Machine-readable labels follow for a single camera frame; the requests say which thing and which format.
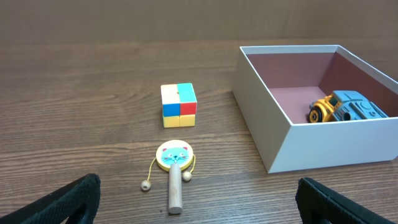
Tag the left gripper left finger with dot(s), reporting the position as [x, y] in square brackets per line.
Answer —
[76, 202]

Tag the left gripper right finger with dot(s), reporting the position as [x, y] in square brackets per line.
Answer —
[318, 204]

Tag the yellow grey toy truck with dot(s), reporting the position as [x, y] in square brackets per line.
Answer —
[343, 105]

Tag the white box pink interior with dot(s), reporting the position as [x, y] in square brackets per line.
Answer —
[275, 87]

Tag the wooden cat rattle drum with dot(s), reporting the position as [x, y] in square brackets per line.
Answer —
[177, 158]

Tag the colourful puzzle cube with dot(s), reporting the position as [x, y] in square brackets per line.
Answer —
[179, 105]

